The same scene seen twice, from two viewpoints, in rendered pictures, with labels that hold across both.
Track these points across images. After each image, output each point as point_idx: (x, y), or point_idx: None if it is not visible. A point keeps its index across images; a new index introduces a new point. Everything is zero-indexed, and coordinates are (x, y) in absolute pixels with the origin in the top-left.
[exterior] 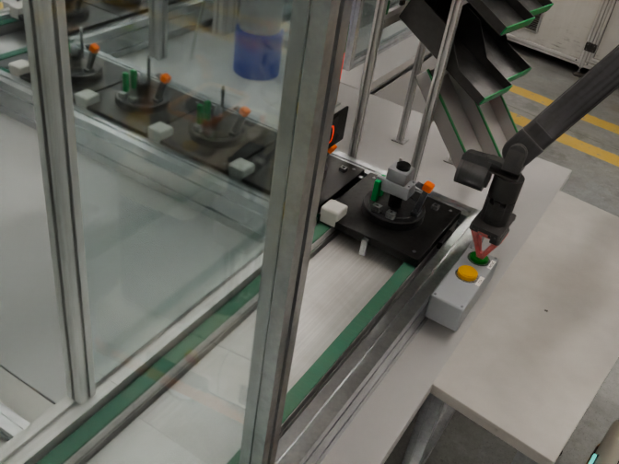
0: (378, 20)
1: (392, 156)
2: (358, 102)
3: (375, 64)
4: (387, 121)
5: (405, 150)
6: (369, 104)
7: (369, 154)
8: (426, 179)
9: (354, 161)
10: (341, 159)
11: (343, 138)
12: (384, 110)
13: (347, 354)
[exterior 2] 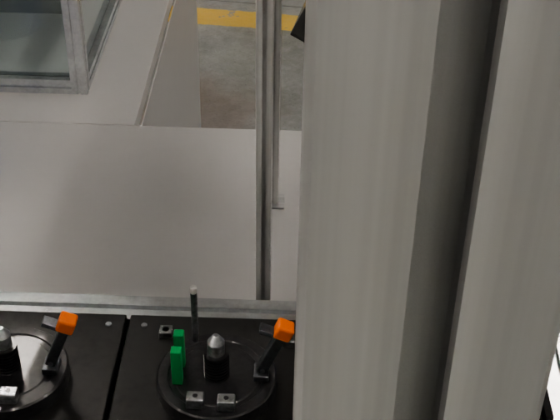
0: (267, 58)
1: (287, 242)
2: (258, 206)
3: (272, 132)
4: (223, 171)
5: (296, 218)
6: (172, 148)
7: (250, 255)
8: None
9: (284, 308)
10: (267, 319)
11: (185, 243)
12: (203, 152)
13: None
